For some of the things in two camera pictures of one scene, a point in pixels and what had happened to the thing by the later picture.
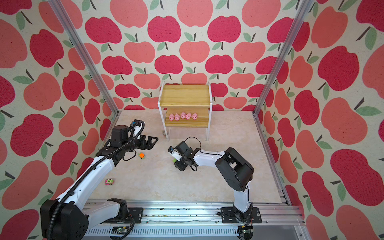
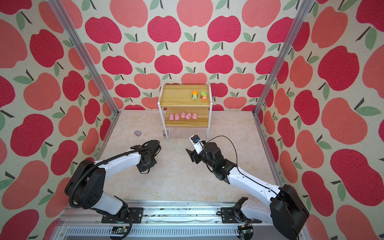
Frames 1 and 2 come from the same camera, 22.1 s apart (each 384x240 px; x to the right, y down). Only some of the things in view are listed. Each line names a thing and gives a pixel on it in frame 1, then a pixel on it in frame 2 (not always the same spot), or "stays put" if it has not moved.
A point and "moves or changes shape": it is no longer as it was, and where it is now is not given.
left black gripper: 149,146 → 153,162
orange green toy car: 141,155 moves or changes shape
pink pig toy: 171,117 stays put
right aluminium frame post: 304,8 stays put
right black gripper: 178,166 → 193,156
